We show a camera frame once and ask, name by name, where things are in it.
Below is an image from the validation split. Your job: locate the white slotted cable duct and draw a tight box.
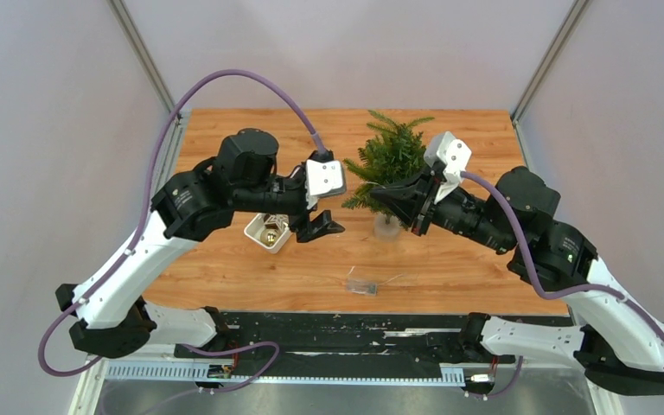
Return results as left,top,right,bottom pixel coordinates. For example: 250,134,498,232
105,361,466,387

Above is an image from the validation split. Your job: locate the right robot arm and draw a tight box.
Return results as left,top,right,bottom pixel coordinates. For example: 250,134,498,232
371,167,664,396

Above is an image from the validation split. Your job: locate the right aluminium frame post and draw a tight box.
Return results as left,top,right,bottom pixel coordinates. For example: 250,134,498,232
510,0,592,125

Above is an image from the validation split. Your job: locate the small green christmas tree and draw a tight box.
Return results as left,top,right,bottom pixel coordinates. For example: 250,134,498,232
342,110,434,241

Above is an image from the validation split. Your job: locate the gold ball ornament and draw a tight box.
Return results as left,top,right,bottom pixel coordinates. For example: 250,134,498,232
259,228,279,247

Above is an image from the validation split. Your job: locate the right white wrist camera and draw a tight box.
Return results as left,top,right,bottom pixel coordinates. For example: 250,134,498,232
424,131,472,204

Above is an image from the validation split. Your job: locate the clear battery box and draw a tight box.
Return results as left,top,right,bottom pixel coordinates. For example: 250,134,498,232
345,278,378,296

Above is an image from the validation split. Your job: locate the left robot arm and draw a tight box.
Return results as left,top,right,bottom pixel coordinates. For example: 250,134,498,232
56,128,346,359

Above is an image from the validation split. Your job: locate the aluminium frame post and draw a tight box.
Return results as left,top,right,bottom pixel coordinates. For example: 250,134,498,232
510,0,592,125
107,0,183,123

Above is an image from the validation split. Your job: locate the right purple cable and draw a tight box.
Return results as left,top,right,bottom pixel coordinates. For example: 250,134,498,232
460,170,664,400

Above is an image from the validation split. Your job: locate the silver star ornament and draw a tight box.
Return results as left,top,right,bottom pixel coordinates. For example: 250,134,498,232
264,214,289,231

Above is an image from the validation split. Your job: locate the left aluminium frame post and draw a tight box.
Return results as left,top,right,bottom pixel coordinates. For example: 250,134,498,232
107,0,183,123

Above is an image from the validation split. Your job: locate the white ornament tray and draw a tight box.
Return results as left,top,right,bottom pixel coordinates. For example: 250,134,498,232
244,214,292,254

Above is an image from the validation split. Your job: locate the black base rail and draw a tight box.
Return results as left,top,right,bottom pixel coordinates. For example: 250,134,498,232
204,311,494,379

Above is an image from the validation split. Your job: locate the purple cable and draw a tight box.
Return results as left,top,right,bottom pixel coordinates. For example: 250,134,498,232
37,69,333,396
460,170,664,400

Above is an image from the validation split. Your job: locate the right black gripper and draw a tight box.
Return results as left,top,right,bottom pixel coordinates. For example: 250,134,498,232
368,164,513,253

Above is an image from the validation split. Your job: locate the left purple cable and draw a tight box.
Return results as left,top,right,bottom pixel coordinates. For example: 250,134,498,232
37,69,333,396

